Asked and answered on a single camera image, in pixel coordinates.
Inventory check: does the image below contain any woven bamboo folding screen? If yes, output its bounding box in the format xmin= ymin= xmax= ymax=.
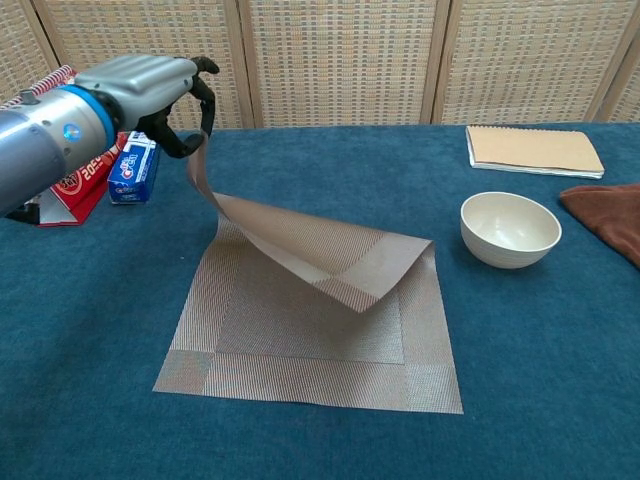
xmin=0 ymin=0 xmax=640 ymax=134

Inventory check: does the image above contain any gray woven placemat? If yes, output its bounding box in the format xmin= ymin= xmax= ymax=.
xmin=152 ymin=132 xmax=465 ymax=415

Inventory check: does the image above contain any brown cloth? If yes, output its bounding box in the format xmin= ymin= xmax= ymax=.
xmin=558 ymin=183 xmax=640 ymax=271

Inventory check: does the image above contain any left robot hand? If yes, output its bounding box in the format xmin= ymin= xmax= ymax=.
xmin=74 ymin=54 xmax=221 ymax=160

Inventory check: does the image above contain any tan spiral notebook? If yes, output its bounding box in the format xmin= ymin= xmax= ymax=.
xmin=465 ymin=124 xmax=606 ymax=180

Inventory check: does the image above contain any blue toothpaste box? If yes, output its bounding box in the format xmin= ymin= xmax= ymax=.
xmin=107 ymin=130 xmax=161 ymax=205

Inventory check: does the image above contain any cream white bowl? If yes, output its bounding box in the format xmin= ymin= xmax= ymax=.
xmin=459 ymin=191 xmax=563 ymax=270

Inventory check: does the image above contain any red desk calendar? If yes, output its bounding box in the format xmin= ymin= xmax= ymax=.
xmin=19 ymin=64 xmax=131 ymax=228

